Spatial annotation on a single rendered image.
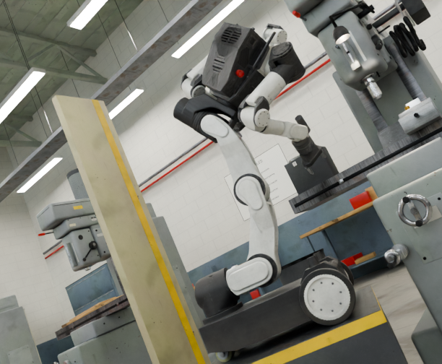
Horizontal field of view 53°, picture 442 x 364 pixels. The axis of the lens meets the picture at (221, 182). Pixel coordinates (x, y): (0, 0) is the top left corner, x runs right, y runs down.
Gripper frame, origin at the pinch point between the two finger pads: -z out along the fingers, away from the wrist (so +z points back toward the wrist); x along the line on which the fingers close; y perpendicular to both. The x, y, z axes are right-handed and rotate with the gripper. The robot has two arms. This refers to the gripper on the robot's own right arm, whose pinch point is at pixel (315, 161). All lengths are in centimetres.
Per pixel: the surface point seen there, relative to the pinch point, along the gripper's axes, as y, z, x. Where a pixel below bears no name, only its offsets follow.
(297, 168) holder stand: 18.3, -11.0, -1.7
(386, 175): -35.2, -3.4, 5.8
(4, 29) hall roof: 731, 47, 40
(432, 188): -61, 4, 2
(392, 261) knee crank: -64, 5, -31
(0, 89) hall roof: 876, -40, -37
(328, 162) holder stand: 4.9, -12.9, 8.1
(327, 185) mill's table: -3.4, -13.2, -3.8
